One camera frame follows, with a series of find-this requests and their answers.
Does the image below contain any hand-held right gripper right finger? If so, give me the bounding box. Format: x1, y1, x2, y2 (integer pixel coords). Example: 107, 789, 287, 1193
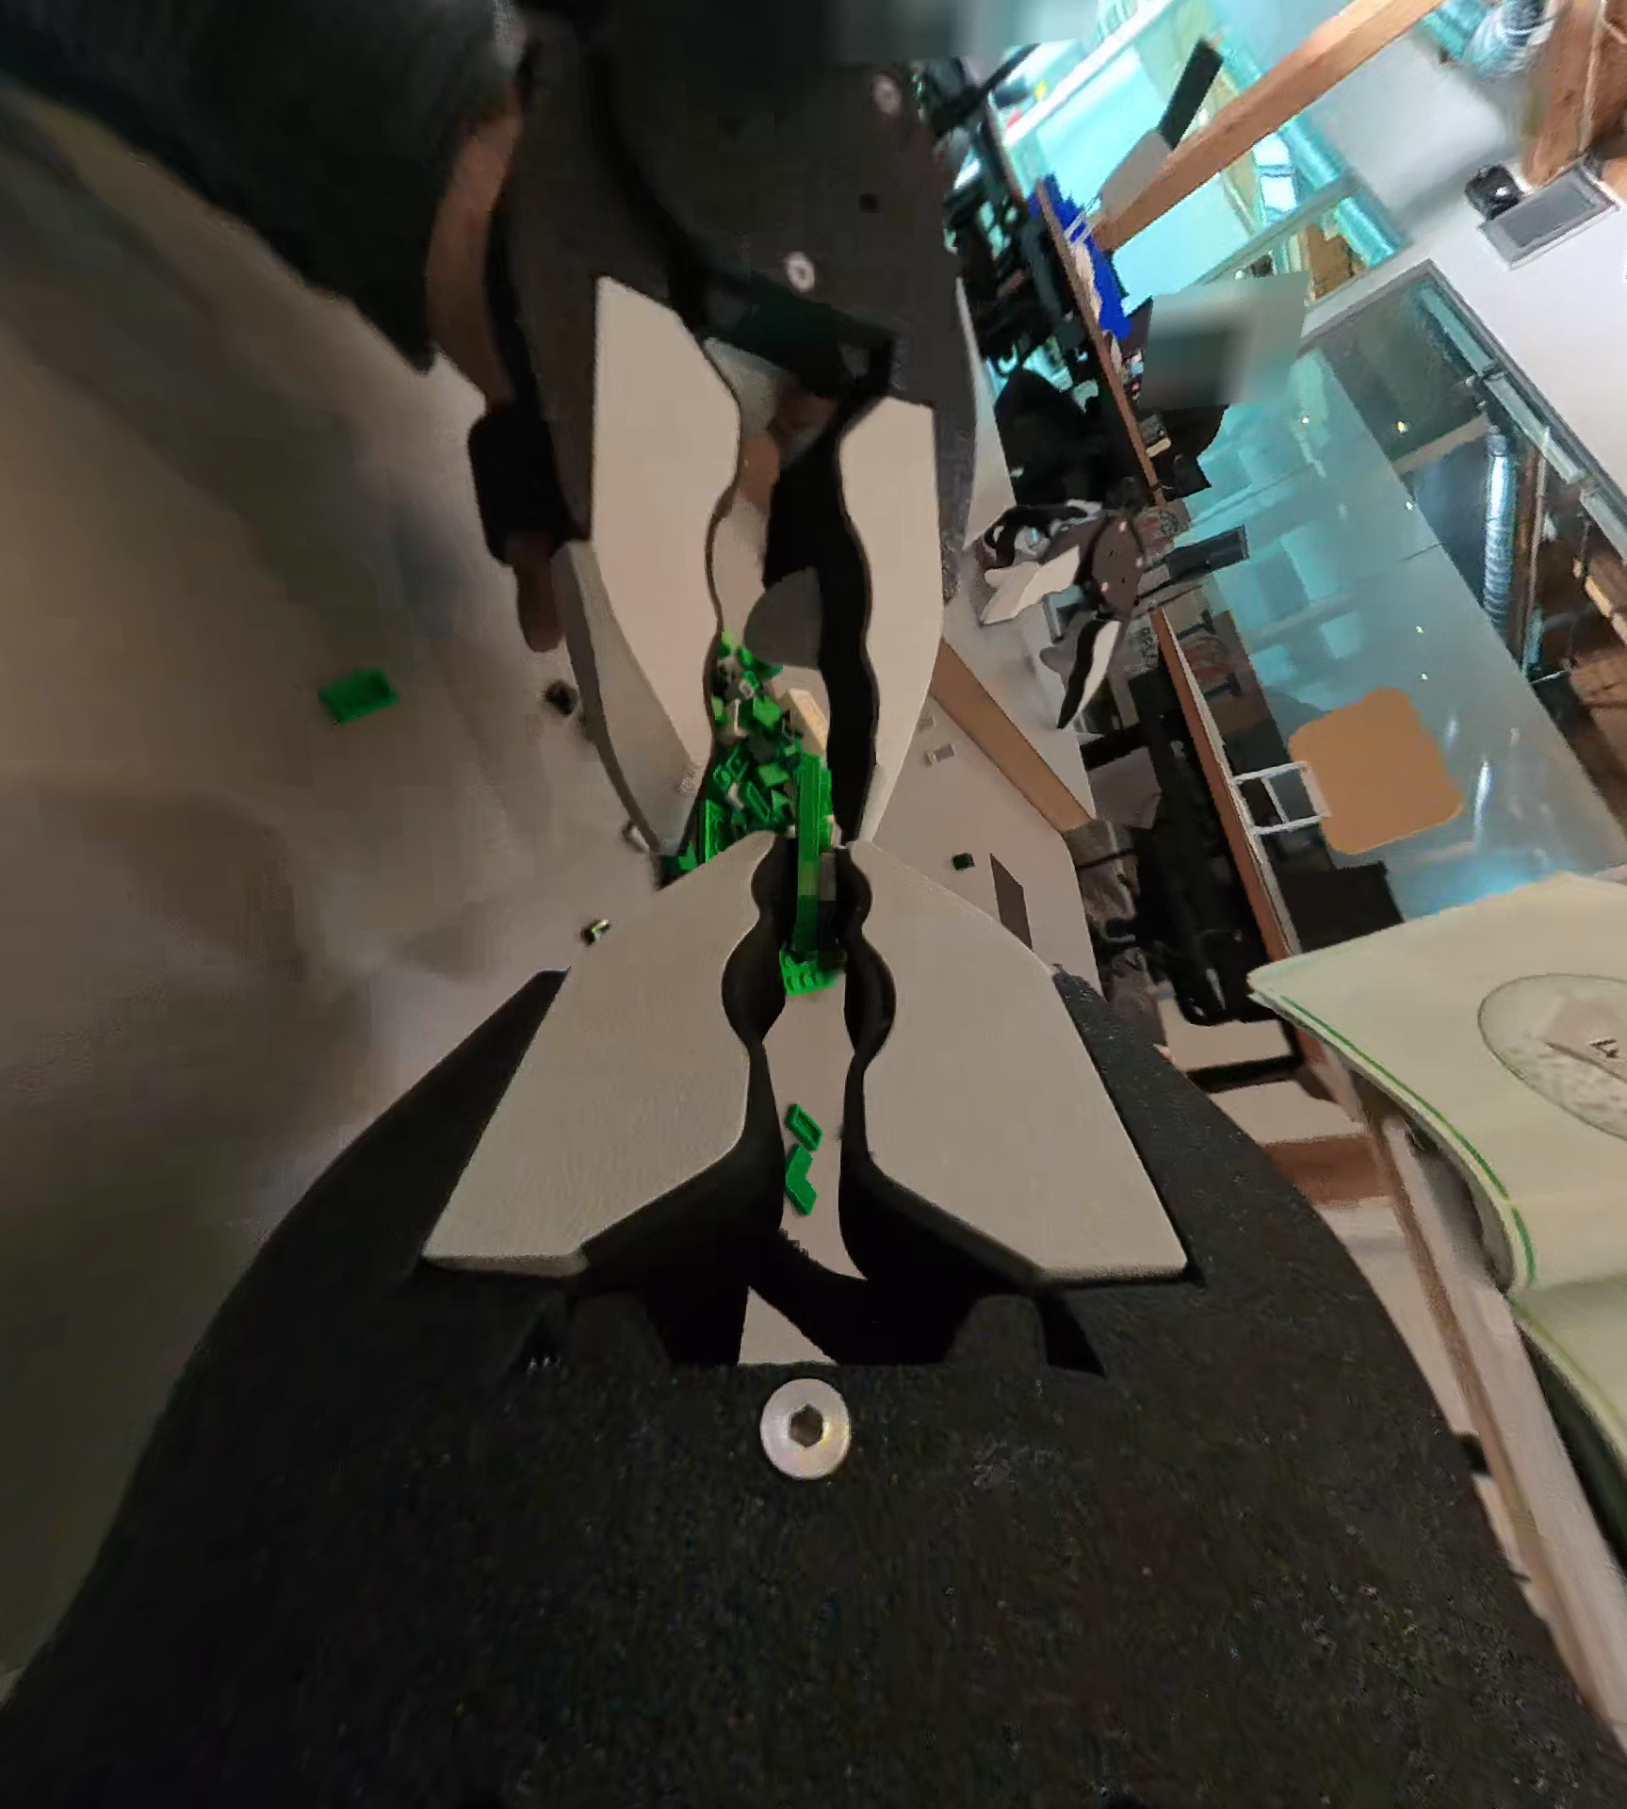
837, 842, 1188, 1310

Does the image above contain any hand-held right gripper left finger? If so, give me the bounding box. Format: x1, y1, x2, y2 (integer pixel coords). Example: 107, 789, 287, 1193
423, 833, 788, 1345

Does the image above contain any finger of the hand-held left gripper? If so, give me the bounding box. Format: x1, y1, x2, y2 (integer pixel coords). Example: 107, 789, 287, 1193
760, 392, 945, 842
561, 275, 747, 857

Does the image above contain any green lego assembly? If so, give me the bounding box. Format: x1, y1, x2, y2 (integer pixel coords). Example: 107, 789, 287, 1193
777, 752, 854, 999

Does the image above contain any person's left forearm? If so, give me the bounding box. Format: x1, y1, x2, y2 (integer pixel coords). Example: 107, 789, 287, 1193
0, 0, 525, 373

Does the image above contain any pile of lego pieces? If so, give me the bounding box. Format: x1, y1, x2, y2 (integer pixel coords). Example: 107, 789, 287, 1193
657, 635, 843, 886

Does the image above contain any lego instruction booklet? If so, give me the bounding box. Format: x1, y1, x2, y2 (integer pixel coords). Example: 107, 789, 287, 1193
1248, 872, 1627, 1571

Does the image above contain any person's left hand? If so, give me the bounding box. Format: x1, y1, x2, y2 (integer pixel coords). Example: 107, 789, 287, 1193
421, 113, 572, 656

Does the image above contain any background gripper device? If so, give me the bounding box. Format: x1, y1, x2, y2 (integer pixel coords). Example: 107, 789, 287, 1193
975, 501, 1182, 729

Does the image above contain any wooden-edged desk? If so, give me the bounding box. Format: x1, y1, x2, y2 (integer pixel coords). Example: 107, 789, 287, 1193
1039, 183, 1301, 963

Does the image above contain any tan chair back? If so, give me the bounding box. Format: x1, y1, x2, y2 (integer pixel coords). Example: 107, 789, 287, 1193
1287, 688, 1464, 857

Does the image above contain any wooden ceiling beam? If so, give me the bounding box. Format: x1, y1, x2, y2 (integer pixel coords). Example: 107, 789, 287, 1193
1095, 0, 1442, 249

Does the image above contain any wall vent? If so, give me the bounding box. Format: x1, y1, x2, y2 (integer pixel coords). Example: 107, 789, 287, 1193
1463, 166, 1615, 267

